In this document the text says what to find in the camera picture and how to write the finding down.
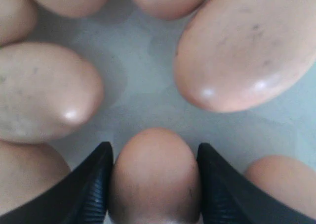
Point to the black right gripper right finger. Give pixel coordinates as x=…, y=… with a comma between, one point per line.
x=229, y=198

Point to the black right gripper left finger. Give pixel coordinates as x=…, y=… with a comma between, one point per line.
x=80, y=198

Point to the clear plastic bin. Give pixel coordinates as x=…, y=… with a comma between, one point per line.
x=133, y=59

